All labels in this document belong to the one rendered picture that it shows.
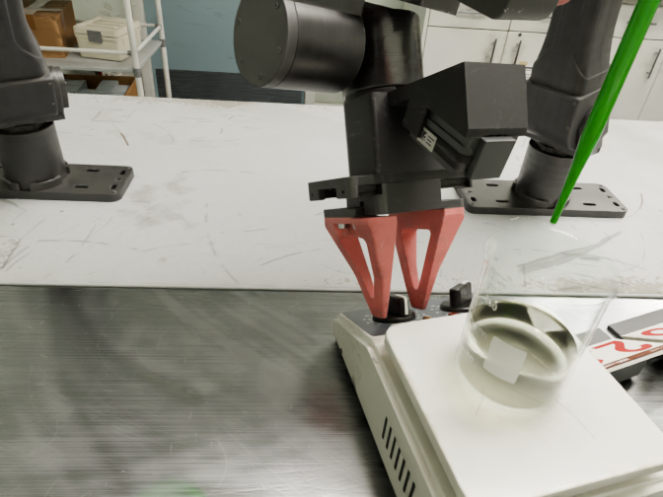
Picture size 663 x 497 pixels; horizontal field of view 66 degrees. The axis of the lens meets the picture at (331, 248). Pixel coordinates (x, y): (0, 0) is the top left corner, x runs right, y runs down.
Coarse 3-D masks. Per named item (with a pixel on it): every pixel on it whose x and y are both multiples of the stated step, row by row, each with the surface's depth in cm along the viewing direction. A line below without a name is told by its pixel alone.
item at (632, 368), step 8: (600, 328) 45; (592, 336) 44; (600, 336) 44; (608, 336) 44; (592, 344) 43; (656, 352) 38; (632, 360) 37; (640, 360) 37; (608, 368) 36; (616, 368) 36; (624, 368) 39; (632, 368) 39; (640, 368) 40; (616, 376) 39; (624, 376) 40; (632, 376) 40
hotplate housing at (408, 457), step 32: (352, 352) 36; (384, 352) 32; (384, 384) 31; (384, 416) 31; (416, 416) 28; (384, 448) 32; (416, 448) 27; (416, 480) 27; (448, 480) 25; (640, 480) 26
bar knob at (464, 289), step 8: (456, 288) 38; (464, 288) 39; (456, 296) 38; (464, 296) 38; (440, 304) 40; (448, 304) 39; (456, 304) 38; (464, 304) 39; (456, 312) 38; (464, 312) 38
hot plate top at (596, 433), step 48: (432, 336) 31; (432, 384) 28; (576, 384) 29; (432, 432) 26; (480, 432) 26; (528, 432) 26; (576, 432) 26; (624, 432) 26; (480, 480) 24; (528, 480) 24; (576, 480) 24; (624, 480) 25
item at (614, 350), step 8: (600, 344) 43; (608, 344) 42; (616, 344) 42; (624, 344) 41; (632, 344) 41; (640, 344) 40; (648, 344) 40; (656, 344) 39; (592, 352) 41; (600, 352) 40; (608, 352) 40; (616, 352) 39; (624, 352) 39; (632, 352) 39; (600, 360) 38; (608, 360) 38; (616, 360) 37
